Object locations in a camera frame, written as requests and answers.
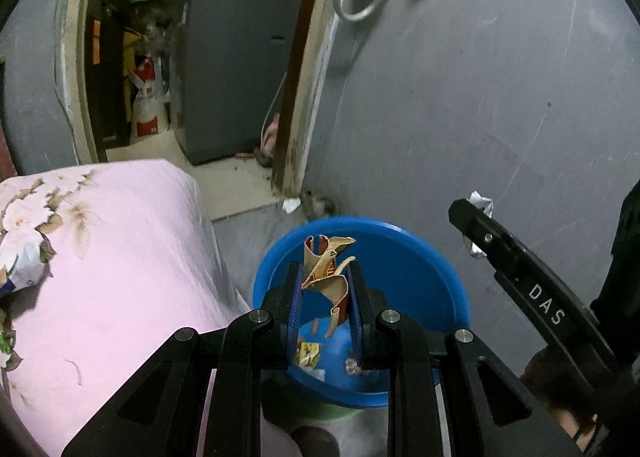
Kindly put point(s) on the right hand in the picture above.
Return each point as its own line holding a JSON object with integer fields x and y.
{"x": 548, "y": 377}

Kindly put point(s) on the blue white plastic bag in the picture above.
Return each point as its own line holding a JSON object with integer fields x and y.
{"x": 29, "y": 269}

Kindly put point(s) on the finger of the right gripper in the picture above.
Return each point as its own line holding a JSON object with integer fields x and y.
{"x": 564, "y": 322}

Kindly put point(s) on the orange red wrapper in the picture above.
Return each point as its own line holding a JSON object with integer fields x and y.
{"x": 323, "y": 273}

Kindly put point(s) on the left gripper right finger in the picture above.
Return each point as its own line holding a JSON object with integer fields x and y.
{"x": 447, "y": 391}

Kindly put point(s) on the pink floral table cloth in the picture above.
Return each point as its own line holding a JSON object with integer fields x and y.
{"x": 135, "y": 258}

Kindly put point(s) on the red white sack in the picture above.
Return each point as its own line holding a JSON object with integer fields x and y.
{"x": 149, "y": 113}

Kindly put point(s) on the yellow crumpled wrapper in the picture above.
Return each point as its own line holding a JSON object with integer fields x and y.
{"x": 308, "y": 355}

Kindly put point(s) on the green wrapper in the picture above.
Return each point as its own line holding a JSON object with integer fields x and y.
{"x": 7, "y": 341}

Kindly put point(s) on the wooden door frame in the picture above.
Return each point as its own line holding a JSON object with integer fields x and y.
{"x": 311, "y": 48}

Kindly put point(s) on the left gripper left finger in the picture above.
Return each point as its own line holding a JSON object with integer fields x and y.
{"x": 198, "y": 393}

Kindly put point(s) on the blue plastic bucket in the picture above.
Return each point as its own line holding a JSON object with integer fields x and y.
{"x": 414, "y": 278}

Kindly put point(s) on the grey washing machine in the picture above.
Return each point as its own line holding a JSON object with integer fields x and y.
{"x": 228, "y": 59}

